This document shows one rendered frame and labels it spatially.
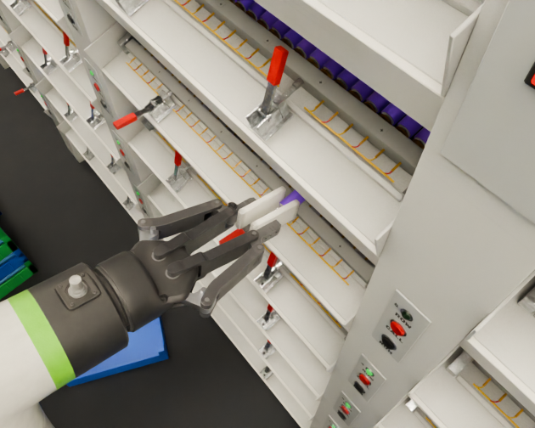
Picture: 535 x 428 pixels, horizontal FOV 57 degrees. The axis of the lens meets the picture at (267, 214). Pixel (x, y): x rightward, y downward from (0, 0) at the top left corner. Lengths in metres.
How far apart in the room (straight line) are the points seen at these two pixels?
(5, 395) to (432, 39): 0.40
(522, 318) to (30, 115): 2.11
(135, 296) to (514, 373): 0.32
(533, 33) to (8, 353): 0.41
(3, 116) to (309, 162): 1.98
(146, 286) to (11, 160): 1.74
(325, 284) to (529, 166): 0.39
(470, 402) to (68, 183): 1.68
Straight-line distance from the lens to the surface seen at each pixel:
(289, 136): 0.51
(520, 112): 0.27
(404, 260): 0.42
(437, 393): 0.61
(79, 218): 1.91
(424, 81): 0.30
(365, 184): 0.47
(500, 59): 0.26
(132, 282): 0.47
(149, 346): 1.62
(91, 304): 0.46
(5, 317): 0.47
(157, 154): 1.01
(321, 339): 0.81
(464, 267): 0.37
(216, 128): 0.73
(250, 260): 0.52
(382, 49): 0.32
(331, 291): 0.63
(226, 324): 1.43
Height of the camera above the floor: 1.51
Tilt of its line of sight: 57 degrees down
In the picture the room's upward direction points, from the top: straight up
